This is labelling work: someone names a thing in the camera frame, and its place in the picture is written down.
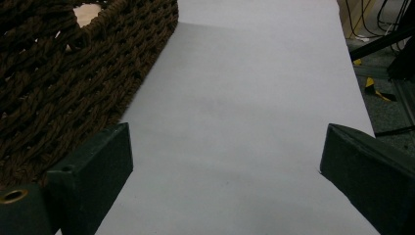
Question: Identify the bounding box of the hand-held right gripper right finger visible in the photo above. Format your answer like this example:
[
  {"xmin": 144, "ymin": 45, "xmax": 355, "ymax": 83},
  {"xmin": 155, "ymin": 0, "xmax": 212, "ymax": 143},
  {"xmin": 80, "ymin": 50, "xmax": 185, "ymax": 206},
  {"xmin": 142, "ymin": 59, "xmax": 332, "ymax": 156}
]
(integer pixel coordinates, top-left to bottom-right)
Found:
[{"xmin": 319, "ymin": 122, "xmax": 415, "ymax": 235}]

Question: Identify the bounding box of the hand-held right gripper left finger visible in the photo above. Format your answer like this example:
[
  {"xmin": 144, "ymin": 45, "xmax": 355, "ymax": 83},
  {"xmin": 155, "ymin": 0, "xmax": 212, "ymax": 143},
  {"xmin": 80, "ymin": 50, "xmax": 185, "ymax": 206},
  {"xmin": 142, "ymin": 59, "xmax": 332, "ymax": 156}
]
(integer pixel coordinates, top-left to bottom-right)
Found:
[{"xmin": 0, "ymin": 121, "xmax": 134, "ymax": 235}]

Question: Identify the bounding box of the yellow and black tape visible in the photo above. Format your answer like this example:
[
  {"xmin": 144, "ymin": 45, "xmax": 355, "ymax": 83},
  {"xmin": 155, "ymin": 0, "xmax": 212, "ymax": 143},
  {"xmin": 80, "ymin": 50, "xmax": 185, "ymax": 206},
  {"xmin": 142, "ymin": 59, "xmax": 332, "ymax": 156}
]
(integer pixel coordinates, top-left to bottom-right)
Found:
[{"xmin": 363, "ymin": 76, "xmax": 397, "ymax": 103}]

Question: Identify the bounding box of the brown woven basket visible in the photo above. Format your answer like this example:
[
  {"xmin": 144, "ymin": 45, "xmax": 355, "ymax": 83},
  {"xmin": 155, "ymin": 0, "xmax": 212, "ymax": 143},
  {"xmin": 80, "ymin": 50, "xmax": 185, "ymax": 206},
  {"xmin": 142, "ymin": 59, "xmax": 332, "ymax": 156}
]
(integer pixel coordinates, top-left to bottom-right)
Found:
[{"xmin": 0, "ymin": 0, "xmax": 180, "ymax": 190}]

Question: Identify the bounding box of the black metal stand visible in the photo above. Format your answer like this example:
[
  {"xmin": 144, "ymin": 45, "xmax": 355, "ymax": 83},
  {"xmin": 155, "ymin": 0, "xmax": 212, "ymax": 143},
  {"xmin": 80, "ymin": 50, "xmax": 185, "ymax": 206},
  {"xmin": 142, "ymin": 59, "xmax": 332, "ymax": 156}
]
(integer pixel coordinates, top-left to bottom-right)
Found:
[{"xmin": 348, "ymin": 0, "xmax": 415, "ymax": 81}]

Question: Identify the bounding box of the wooden board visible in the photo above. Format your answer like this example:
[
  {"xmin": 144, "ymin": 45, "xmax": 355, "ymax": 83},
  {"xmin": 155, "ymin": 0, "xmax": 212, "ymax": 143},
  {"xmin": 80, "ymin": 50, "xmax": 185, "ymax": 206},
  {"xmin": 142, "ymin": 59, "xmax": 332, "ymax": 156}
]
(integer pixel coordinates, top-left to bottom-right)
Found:
[{"xmin": 337, "ymin": 0, "xmax": 378, "ymax": 39}]

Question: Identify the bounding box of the black cable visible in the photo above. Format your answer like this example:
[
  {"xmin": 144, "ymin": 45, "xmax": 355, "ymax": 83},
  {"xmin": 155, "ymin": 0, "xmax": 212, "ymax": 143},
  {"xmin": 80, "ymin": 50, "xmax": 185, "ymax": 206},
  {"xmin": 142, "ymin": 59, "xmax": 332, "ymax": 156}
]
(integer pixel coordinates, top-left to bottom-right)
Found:
[{"xmin": 345, "ymin": 0, "xmax": 383, "ymax": 39}]

